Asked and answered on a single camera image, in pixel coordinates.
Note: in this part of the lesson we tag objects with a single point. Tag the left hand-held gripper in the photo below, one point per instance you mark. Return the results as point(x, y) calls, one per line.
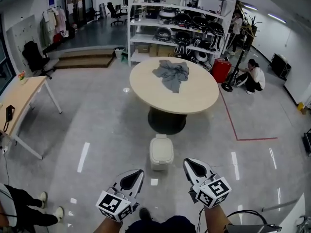
point(110, 203)

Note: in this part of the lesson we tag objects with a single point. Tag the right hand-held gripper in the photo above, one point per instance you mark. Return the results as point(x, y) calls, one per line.
point(213, 190)

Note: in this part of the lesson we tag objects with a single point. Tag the white lidded bin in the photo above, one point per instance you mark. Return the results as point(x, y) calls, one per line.
point(161, 149)

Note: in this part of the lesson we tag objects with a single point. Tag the person's right forearm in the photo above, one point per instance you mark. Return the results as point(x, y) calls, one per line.
point(216, 218)

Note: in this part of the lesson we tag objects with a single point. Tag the person's left forearm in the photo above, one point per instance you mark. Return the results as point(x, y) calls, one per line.
point(109, 226)

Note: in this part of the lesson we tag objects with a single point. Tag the person's dark shoe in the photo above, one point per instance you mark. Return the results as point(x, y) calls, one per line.
point(145, 213)

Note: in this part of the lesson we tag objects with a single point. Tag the person's legs in dark shorts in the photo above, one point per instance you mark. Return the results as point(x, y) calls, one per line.
point(170, 226)

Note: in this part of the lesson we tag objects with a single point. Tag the round beige table black base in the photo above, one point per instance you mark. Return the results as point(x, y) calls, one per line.
point(175, 96)

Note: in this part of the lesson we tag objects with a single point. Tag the grey equipment case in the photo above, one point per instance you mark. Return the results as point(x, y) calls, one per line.
point(252, 228)

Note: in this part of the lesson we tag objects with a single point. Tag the black pole stand round base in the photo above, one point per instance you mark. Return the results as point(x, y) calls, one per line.
point(227, 87)

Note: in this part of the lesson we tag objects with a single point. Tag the grey crumpled cloth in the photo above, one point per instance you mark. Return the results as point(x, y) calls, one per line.
point(171, 74)

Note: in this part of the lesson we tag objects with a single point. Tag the red box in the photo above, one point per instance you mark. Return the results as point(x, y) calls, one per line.
point(220, 70)

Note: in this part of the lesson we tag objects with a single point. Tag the black crate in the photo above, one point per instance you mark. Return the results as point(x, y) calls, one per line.
point(307, 142)

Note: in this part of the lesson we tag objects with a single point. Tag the small yellow container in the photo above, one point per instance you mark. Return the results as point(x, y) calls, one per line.
point(301, 106)

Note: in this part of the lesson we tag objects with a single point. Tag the white power adapter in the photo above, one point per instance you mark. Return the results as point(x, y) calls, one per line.
point(5, 150)

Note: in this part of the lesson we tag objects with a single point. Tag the white waste bin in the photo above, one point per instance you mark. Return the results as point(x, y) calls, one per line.
point(119, 53)

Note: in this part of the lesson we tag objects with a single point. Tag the wooden steps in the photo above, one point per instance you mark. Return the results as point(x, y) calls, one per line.
point(85, 59)

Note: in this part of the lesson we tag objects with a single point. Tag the cardboard box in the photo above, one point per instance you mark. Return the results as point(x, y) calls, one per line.
point(145, 49)

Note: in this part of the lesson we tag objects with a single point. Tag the black desk phone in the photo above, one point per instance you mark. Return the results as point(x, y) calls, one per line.
point(9, 113)

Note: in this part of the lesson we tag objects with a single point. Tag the light wooden desk white legs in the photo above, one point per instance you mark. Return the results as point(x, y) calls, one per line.
point(17, 98)

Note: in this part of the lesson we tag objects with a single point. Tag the white metal shelf rack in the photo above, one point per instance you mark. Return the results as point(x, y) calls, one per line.
point(136, 38)

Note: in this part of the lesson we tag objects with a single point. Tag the row of black round devices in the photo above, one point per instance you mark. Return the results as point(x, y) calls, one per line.
point(201, 22)

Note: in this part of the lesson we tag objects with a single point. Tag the black coat stand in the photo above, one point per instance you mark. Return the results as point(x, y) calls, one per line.
point(252, 30)

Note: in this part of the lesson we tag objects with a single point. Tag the small flower pot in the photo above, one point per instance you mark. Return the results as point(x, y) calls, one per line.
point(22, 77)

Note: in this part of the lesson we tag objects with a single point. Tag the black office chair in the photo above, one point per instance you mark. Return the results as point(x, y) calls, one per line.
point(113, 11)
point(32, 54)
point(93, 13)

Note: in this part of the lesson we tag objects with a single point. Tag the red bag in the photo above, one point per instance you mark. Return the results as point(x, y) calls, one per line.
point(57, 38)

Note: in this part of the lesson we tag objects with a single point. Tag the long ceiling light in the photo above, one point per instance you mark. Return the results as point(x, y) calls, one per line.
point(250, 7)
point(277, 18)

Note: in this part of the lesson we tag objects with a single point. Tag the clothes rack with pale garments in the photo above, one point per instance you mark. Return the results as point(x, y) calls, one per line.
point(52, 23)

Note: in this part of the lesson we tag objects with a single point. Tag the white wall panel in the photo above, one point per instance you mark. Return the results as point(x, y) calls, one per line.
point(19, 33)

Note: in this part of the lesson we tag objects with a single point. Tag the blue wall poster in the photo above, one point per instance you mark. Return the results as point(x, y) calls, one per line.
point(51, 0)

